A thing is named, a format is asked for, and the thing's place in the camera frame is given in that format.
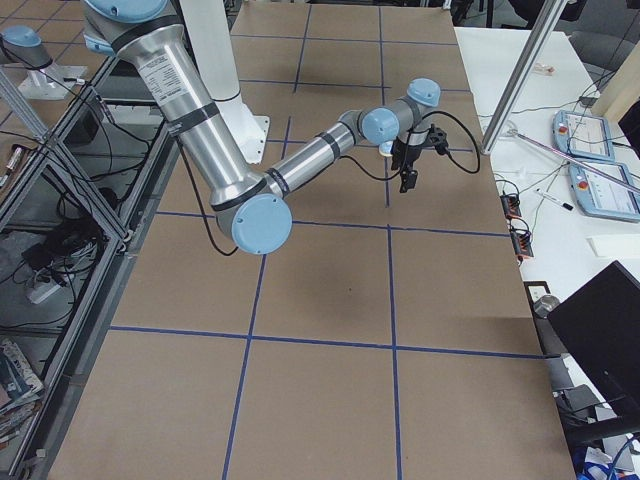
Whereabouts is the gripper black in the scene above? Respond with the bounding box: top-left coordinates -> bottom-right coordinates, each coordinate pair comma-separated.
391,134 -> 426,193

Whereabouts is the blue call bell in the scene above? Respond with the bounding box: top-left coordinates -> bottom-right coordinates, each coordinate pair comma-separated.
378,141 -> 393,158

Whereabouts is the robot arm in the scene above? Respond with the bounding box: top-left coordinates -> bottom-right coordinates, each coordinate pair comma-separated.
84,1 -> 441,255

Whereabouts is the far orange connector block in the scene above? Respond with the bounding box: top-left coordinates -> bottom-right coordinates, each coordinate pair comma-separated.
500,193 -> 522,220

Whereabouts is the orange connector block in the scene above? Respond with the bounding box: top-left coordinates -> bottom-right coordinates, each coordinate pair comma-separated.
500,193 -> 522,220
509,229 -> 534,261

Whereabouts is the metal rod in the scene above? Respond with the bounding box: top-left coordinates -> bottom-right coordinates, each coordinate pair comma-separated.
506,129 -> 640,195

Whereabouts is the near orange connector block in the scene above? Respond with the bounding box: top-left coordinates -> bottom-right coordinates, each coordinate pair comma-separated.
509,229 -> 534,261

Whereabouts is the black marker pen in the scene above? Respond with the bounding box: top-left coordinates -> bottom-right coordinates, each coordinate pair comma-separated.
535,189 -> 574,211

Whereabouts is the far teach pendant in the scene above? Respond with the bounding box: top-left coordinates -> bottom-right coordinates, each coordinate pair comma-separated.
552,110 -> 615,161

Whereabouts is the teach pendant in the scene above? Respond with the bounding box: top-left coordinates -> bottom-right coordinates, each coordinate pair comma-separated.
568,161 -> 639,223
552,110 -> 615,161

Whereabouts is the silver metal cylinder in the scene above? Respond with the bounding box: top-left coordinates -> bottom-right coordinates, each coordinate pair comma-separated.
533,294 -> 561,319

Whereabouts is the near teach pendant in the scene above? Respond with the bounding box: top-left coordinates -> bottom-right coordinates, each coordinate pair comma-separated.
568,161 -> 639,223

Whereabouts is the white flat block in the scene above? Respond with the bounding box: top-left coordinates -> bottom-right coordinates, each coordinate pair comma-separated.
587,234 -> 640,260

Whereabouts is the wooden board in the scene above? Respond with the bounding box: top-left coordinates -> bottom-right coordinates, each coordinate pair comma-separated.
591,44 -> 639,154

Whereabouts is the black monitor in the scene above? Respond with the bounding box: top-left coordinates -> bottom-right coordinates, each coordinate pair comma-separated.
548,261 -> 639,415

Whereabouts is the white power strip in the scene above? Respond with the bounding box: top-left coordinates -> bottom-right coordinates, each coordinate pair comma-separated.
26,279 -> 66,305

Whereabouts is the stack of magazines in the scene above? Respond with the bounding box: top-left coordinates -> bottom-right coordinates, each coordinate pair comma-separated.
1,337 -> 44,449

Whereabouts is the aluminium frame post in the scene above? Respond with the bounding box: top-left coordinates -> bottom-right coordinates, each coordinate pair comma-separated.
481,0 -> 568,155

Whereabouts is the aluminium table frame rail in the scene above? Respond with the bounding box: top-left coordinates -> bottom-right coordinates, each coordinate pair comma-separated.
0,59 -> 206,480

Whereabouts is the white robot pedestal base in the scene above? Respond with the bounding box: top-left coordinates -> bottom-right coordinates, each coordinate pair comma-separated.
179,0 -> 270,164

